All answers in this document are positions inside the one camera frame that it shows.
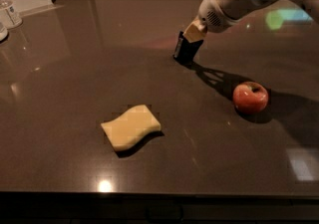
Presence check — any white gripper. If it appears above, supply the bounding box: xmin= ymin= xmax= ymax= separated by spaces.
xmin=183 ymin=0 xmax=278 ymax=43

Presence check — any dark blue rxbar wrapper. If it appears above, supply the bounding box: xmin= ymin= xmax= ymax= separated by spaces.
xmin=172 ymin=31 xmax=203 ymax=65

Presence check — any red apple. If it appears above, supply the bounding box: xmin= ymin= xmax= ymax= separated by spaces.
xmin=232 ymin=82 xmax=268 ymax=114

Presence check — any yellow wavy sponge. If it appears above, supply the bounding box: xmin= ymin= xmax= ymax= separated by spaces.
xmin=101 ymin=105 xmax=161 ymax=152

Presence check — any white container at edge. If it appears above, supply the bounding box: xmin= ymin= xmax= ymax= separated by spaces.
xmin=0 ymin=22 xmax=8 ymax=42

